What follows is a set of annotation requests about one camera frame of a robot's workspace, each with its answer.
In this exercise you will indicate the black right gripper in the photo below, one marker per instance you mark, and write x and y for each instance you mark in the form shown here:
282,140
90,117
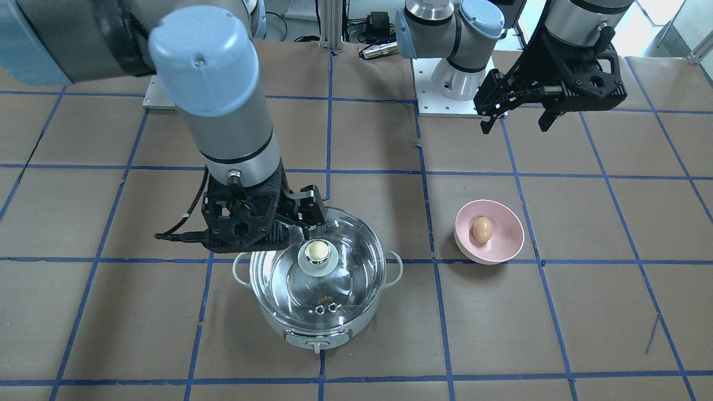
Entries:
305,209

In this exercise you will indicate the aluminium frame post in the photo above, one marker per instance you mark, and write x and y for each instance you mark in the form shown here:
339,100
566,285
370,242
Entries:
330,25

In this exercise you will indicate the white electric cooking pot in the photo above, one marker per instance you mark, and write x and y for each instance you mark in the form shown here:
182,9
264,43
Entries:
317,312

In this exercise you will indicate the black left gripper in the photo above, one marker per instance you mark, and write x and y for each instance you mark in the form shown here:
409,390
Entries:
536,68

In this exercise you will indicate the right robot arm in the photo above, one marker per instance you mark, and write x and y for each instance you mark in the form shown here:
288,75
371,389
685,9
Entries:
203,54

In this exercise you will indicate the brown egg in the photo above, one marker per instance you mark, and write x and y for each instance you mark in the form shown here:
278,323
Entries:
482,229

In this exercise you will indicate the pink bowl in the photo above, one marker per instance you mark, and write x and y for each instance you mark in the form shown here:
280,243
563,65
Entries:
507,239

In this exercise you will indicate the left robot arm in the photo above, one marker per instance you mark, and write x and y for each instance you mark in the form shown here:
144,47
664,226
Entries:
466,33

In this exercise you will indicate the glass pot lid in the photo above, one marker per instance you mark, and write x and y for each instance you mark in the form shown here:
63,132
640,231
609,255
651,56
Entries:
317,267

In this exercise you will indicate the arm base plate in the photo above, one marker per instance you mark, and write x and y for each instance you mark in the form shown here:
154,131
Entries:
445,103
156,98

